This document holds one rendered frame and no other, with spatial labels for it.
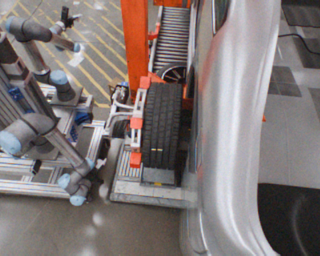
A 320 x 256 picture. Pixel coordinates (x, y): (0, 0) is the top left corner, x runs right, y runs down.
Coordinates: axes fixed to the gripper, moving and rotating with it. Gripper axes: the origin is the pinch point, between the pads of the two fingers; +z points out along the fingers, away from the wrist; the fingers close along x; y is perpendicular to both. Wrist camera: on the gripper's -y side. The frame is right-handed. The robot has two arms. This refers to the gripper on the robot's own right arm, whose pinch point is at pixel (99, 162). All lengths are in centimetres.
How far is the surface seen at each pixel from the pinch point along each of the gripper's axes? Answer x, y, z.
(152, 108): -52, 15, 13
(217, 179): -90, 17, -61
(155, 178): -3, -63, 36
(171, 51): -33, -8, 218
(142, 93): -44, 21, 31
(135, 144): -31.0, 0.4, 3.5
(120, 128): -26.3, 13.2, 8.7
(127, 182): 29, -59, 38
